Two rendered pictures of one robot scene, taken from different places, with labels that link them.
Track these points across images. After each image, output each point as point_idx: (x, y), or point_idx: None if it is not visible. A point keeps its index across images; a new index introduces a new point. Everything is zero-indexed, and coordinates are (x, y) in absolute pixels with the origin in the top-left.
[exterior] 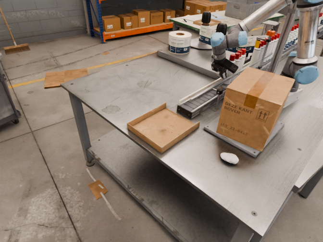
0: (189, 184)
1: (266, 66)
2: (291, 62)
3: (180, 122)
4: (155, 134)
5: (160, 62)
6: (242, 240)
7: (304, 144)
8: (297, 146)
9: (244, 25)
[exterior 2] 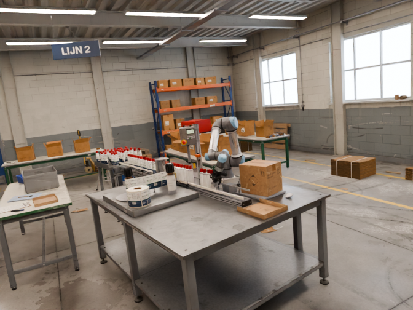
0: (307, 205)
1: None
2: (228, 160)
3: (255, 206)
4: (270, 211)
5: (153, 215)
6: (324, 212)
7: None
8: None
9: (215, 149)
